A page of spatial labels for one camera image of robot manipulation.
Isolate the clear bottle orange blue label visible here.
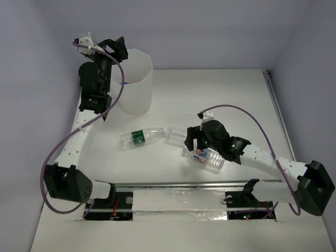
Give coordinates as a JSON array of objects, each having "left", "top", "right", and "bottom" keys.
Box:
[{"left": 182, "top": 148, "right": 225, "bottom": 174}]

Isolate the clear bottle green label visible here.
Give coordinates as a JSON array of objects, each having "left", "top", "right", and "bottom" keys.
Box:
[{"left": 120, "top": 128, "right": 168, "bottom": 151}]

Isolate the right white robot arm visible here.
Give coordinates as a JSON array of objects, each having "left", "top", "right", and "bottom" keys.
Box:
[{"left": 184, "top": 120, "right": 335, "bottom": 216}]

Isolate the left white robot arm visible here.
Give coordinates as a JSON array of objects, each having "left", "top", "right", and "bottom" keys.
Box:
[{"left": 40, "top": 33, "right": 128, "bottom": 207}]

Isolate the translucent white plastic bin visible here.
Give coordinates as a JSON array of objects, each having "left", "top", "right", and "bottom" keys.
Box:
[{"left": 119, "top": 49, "right": 153, "bottom": 116}]

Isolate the clear crushed unlabelled bottle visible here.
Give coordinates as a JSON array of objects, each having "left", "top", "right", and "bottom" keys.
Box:
[{"left": 166, "top": 128, "right": 187, "bottom": 148}]

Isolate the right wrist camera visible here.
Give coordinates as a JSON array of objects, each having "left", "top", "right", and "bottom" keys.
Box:
[{"left": 197, "top": 110, "right": 215, "bottom": 127}]

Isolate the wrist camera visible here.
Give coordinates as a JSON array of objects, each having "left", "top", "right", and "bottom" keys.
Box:
[
  {"left": 197, "top": 110, "right": 215, "bottom": 127},
  {"left": 74, "top": 32, "right": 98, "bottom": 55}
]

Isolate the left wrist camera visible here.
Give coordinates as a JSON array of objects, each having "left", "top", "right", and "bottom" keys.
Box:
[{"left": 74, "top": 32, "right": 98, "bottom": 55}]

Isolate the aluminium side rail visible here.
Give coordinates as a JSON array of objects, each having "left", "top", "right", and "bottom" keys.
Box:
[{"left": 263, "top": 70, "right": 296, "bottom": 161}]

